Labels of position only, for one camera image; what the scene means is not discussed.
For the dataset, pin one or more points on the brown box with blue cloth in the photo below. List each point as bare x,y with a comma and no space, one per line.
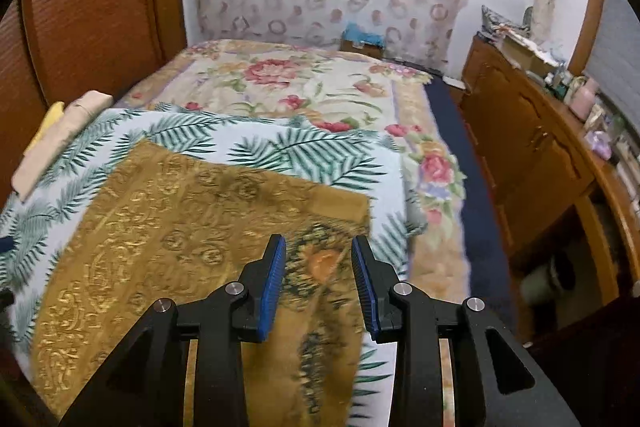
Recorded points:
362,39

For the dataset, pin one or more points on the grey round container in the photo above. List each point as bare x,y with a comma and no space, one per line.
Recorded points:
545,279

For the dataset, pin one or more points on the navy bed sheet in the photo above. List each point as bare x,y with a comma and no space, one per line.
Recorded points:
480,207

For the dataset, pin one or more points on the folded beige cloth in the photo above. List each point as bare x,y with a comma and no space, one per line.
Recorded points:
75,127

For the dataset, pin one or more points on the wooden louvered wardrobe door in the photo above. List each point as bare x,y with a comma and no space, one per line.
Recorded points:
90,32

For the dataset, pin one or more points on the cream floral blanket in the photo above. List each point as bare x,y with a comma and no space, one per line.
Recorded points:
300,77

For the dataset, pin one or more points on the folded yellow cloth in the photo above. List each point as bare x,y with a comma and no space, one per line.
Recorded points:
47,124

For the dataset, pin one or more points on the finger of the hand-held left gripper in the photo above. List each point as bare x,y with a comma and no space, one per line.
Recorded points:
4,299
4,245

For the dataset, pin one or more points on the purple small item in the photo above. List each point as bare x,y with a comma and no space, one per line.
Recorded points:
600,144

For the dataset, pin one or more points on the gold patterned brown garment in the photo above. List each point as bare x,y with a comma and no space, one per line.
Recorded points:
150,257

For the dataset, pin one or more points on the cardboard box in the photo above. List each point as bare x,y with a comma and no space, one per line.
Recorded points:
525,54

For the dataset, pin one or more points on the patterned bag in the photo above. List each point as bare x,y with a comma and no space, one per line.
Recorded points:
500,22

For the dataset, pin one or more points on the wooden sideboard cabinet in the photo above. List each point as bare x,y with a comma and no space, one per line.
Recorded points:
530,157

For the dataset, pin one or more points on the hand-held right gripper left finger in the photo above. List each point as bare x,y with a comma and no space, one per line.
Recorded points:
272,287

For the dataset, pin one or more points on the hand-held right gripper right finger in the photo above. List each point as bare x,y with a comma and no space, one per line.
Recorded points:
365,287

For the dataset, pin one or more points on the white palm-leaf blanket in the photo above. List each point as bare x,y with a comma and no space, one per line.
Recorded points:
300,152

